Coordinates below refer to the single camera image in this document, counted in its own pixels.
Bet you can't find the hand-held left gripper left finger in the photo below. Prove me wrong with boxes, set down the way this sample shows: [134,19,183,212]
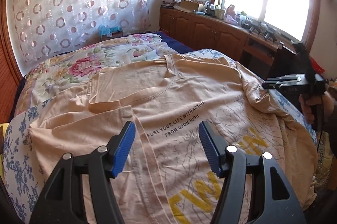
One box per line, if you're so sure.
[29,121,136,224]

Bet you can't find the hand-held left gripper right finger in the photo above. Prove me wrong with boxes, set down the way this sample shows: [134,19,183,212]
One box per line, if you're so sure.
[199,121,307,224]

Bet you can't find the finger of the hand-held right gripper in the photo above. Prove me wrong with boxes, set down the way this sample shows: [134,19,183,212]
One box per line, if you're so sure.
[262,82,303,89]
[266,76,303,83]

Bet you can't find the beige printed t-shirt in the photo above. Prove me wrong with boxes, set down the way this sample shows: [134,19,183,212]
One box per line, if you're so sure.
[28,48,318,224]

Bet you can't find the person's right hand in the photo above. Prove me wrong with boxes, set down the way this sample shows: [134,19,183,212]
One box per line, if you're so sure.
[299,91,337,125]

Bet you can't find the red cloth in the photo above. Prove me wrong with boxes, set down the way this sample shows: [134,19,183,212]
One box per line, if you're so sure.
[311,57,327,73]

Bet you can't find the black tools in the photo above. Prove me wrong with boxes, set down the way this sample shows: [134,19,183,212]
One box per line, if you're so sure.
[241,17,279,42]

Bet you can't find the gold patterned cloth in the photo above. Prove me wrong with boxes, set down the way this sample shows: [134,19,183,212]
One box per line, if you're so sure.
[316,132,337,188]

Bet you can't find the pink bag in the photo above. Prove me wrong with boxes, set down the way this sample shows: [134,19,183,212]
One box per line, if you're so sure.
[226,4,239,23]

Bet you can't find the wooden cabinet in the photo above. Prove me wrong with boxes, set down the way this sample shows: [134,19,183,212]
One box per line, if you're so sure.
[159,7,298,74]

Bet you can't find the pink floral quilt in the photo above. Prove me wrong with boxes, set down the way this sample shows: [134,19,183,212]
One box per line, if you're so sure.
[13,32,195,119]

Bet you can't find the blue floral white blanket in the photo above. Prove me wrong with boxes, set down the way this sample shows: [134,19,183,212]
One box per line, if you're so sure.
[3,48,318,223]

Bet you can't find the dark blue bedsheet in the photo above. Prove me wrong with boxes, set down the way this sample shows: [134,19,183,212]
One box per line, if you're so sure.
[132,31,195,53]

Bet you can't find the cardboard box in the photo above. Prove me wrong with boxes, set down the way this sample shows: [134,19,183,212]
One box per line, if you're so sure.
[180,0,204,12]

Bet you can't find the teal plastic package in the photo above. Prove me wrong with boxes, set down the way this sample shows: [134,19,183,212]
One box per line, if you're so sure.
[98,25,123,38]

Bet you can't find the yellow plush toy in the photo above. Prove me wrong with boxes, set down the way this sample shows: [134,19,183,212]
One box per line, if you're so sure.
[0,123,5,182]

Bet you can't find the stack of books and papers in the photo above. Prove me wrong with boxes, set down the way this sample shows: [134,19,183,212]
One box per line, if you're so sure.
[162,0,185,9]

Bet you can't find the slatted wooden door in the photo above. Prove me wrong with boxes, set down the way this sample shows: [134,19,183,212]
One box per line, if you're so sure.
[0,0,24,125]

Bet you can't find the sheer circle-pattern curtain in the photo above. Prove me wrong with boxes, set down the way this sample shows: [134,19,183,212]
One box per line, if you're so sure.
[7,0,158,69]

